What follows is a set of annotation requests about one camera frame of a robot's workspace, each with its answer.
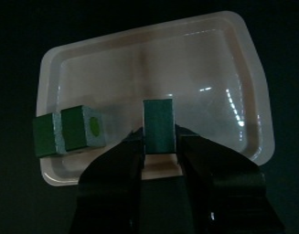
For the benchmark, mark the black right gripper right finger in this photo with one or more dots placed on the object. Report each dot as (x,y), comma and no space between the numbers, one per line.
(229,189)

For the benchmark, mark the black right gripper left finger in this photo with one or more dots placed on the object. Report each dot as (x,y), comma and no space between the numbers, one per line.
(111,182)

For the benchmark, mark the green toy sushi piece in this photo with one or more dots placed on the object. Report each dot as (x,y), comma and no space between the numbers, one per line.
(159,126)

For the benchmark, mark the green toy sushi roll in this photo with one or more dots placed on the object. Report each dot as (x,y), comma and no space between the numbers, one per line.
(83,126)
(47,135)

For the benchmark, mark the white rectangular plastic plate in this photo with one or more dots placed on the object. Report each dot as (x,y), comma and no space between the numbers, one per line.
(155,76)

